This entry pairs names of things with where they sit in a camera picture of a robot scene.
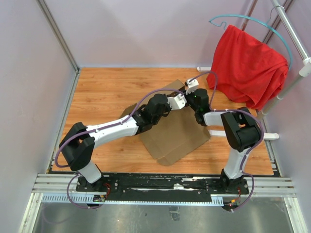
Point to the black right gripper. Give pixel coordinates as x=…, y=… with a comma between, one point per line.
x=188, y=95

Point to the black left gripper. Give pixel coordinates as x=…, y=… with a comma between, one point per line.
x=169, y=108

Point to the brown cardboard box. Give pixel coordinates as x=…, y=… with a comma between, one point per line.
x=174, y=137

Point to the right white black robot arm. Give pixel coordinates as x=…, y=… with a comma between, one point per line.
x=242, y=131

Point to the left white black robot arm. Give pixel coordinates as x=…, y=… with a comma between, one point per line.
x=78, y=146

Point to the red cloth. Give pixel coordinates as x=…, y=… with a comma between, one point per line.
x=247, y=70

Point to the teal clothes hanger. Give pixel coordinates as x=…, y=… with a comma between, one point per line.
x=224, y=25

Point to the white metal clothes rack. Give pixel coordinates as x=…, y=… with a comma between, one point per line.
x=305, y=68

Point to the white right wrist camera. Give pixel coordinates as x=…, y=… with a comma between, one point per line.
x=191, y=85

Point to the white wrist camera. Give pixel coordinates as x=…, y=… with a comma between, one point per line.
x=178, y=102
x=191, y=85

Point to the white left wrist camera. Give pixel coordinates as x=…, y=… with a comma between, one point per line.
x=178, y=102

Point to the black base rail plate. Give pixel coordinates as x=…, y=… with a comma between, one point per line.
x=163, y=187

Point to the grey slotted cable duct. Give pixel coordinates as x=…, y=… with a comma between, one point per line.
x=76, y=198

